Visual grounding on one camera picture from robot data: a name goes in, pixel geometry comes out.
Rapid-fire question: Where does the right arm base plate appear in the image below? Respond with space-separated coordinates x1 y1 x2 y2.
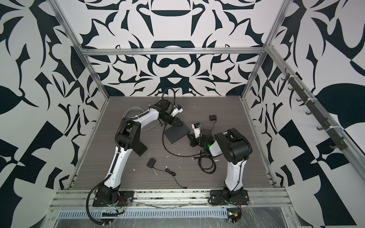
208 188 250 205

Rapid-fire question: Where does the small black adapter with cable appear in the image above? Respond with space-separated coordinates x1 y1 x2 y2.
146 158 188 189

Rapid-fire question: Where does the wall hook rack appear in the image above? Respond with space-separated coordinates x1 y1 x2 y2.
282 68 348 151

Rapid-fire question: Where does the grey coiled ethernet cable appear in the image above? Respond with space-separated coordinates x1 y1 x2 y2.
122 106 160 132

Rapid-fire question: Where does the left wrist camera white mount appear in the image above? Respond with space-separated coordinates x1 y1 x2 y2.
171 104 183 117

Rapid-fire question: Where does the front aluminium rail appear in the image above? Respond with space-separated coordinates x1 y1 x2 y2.
50 188 292 209

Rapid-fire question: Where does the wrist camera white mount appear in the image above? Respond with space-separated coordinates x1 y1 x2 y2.
171 104 183 117
192 123 201 138

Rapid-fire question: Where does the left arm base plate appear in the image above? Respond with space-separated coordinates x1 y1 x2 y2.
92 190 135 207

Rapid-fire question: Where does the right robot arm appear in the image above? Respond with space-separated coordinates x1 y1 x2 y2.
188 128 252 206

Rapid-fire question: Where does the white slotted cable duct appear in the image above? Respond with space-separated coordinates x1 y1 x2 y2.
56 207 229 219

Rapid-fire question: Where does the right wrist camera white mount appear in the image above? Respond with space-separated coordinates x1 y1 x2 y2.
192 123 201 138

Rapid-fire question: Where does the black network switch box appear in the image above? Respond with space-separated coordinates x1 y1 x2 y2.
164 122 191 144

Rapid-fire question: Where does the aluminium frame crossbar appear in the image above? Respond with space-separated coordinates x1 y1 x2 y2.
81 47 264 56

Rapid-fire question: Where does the black wall power adapter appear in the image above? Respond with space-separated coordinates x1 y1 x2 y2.
209 115 217 130

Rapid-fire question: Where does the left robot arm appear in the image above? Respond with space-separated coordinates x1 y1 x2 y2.
86 87 183 226

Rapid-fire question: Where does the black cable with barrel plug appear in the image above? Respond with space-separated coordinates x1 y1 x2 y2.
162 125 217 174

